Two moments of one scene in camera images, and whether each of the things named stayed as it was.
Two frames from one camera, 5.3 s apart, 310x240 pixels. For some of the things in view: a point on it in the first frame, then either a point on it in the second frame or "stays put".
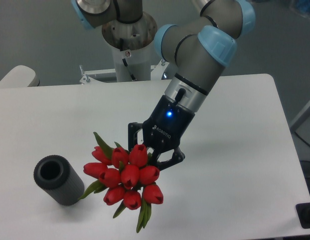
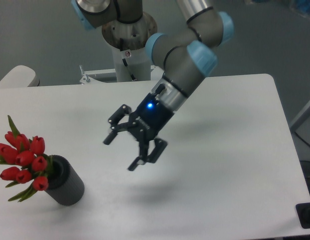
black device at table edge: (306, 213) stays put
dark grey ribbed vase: (55, 175) stays put
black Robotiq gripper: (164, 129) -> (148, 119)
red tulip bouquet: (126, 177) -> (32, 167)
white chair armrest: (21, 76) stays put
